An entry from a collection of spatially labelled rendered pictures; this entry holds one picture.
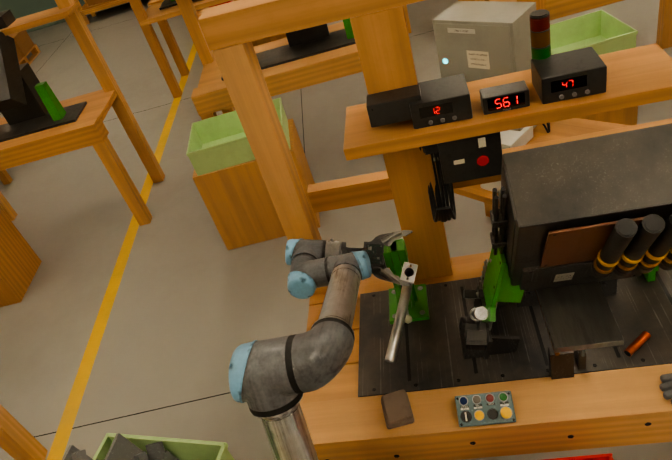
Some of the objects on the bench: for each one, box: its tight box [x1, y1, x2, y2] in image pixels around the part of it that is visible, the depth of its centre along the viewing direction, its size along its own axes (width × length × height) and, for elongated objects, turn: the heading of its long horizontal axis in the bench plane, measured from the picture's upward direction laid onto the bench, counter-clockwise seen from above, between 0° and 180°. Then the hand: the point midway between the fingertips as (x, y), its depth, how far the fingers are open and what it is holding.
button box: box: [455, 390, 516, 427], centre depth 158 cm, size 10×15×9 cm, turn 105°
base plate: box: [358, 267, 672, 397], centre depth 179 cm, size 42×110×2 cm, turn 105°
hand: (412, 258), depth 163 cm, fingers open, 14 cm apart
